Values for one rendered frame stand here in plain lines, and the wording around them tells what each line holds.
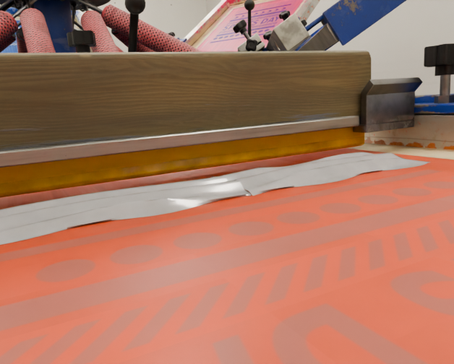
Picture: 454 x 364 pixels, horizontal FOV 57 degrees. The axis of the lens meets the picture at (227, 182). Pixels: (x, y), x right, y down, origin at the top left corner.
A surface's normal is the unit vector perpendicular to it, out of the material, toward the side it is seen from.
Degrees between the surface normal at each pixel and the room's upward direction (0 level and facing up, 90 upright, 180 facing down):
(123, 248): 0
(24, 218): 33
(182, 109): 90
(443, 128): 90
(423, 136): 90
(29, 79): 90
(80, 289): 0
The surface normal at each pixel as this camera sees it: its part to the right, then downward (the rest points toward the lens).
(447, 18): -0.88, 0.15
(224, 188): 0.18, -0.74
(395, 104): 0.46, 0.15
